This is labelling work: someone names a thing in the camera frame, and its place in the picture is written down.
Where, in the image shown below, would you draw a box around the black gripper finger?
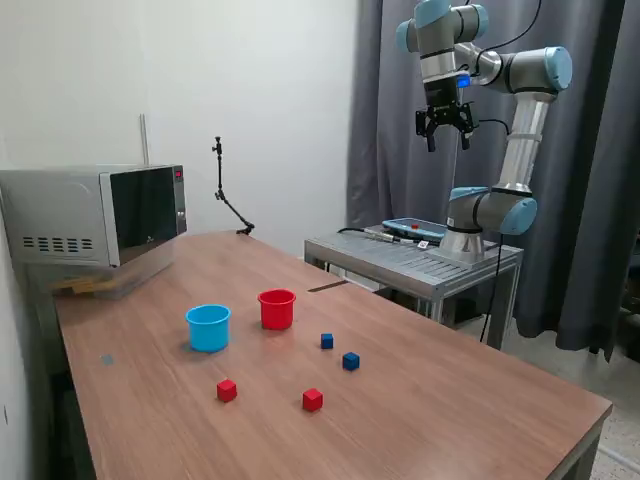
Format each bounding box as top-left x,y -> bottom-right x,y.
457,102 -> 476,151
414,107 -> 439,153

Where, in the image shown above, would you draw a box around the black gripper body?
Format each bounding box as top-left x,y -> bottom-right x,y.
423,77 -> 466,127

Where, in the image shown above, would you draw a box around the blue teach pendant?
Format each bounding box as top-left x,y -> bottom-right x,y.
382,217 -> 446,241

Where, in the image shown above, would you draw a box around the thin metal strip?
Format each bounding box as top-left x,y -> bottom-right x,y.
307,279 -> 349,294

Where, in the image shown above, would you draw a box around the grey curtain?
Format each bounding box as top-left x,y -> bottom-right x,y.
345,0 -> 640,364

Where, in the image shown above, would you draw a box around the red plastic cup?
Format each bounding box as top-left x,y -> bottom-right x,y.
257,288 -> 297,331

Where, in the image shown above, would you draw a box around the blue plastic cup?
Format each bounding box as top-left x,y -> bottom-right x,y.
184,302 -> 233,354

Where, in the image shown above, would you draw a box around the silver microwave oven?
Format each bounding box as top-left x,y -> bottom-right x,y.
0,163 -> 189,270

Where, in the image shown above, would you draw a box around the wooden slats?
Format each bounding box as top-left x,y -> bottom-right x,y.
49,276 -> 121,297

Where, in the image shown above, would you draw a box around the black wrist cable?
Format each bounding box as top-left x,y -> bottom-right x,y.
467,0 -> 544,136

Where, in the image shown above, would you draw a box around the silver connector with cable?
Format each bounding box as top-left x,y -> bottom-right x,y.
337,225 -> 421,245

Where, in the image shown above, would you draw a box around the black base cable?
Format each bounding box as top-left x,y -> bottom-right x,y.
479,230 -> 505,344

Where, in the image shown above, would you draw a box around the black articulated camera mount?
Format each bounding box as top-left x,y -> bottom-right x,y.
209,134 -> 257,237

